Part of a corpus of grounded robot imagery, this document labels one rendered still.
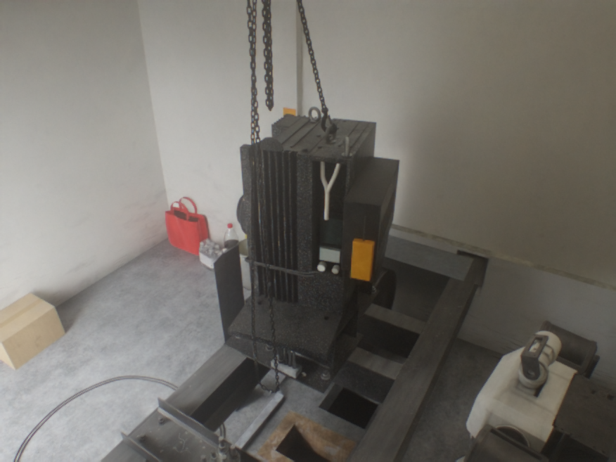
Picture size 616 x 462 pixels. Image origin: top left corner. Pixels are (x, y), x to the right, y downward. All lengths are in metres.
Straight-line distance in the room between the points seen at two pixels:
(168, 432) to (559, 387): 1.38
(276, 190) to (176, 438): 1.03
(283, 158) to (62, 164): 2.21
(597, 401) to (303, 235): 1.13
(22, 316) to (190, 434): 1.90
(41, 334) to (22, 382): 0.35
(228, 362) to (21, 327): 1.70
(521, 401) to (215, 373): 1.34
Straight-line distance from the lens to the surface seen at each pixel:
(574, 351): 1.31
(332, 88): 2.86
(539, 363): 1.05
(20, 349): 3.39
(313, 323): 1.87
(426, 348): 2.17
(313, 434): 2.60
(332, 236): 1.74
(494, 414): 1.09
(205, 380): 2.02
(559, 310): 2.96
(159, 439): 1.87
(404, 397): 1.95
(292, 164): 1.63
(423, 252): 2.82
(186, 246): 4.06
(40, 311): 3.40
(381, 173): 1.77
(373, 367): 2.04
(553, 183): 2.65
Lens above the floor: 2.17
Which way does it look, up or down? 31 degrees down
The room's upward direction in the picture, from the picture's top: straight up
